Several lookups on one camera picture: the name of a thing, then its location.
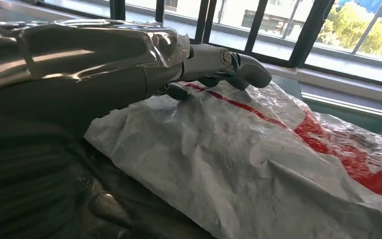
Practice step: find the aluminium conveyor side rail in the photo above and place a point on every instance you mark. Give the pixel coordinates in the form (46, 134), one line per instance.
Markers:
(349, 107)

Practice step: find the black window frame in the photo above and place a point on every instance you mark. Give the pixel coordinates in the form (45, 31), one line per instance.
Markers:
(306, 33)

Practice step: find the white package with red print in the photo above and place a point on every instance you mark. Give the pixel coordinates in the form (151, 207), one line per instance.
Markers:
(243, 165)

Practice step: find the green tree outside window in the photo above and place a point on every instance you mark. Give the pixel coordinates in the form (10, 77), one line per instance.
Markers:
(365, 29)

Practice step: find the white window sill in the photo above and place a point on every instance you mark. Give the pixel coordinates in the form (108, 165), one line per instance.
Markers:
(336, 84)

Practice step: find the green conveyor belt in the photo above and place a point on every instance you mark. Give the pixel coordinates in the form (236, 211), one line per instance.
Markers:
(359, 123)

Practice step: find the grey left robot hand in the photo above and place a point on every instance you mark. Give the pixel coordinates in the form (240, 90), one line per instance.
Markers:
(79, 72)

